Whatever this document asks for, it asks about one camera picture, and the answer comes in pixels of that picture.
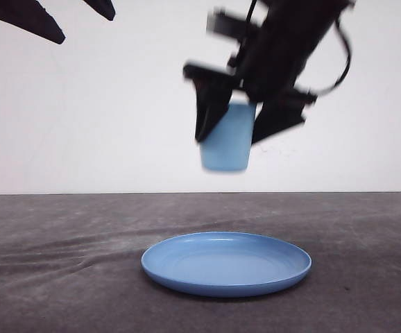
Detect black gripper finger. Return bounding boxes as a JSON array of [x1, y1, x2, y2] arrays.
[[0, 0, 65, 44], [84, 0, 116, 21]]

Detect blue plastic plate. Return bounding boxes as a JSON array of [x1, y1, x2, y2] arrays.
[[141, 232, 312, 298]]

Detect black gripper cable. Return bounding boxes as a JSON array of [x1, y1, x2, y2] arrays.
[[313, 19, 354, 96]]

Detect light blue plastic cup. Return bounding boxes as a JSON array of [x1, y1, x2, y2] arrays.
[[200, 103, 256, 172]]

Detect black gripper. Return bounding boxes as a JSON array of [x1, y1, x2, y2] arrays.
[[182, 1, 355, 144]]

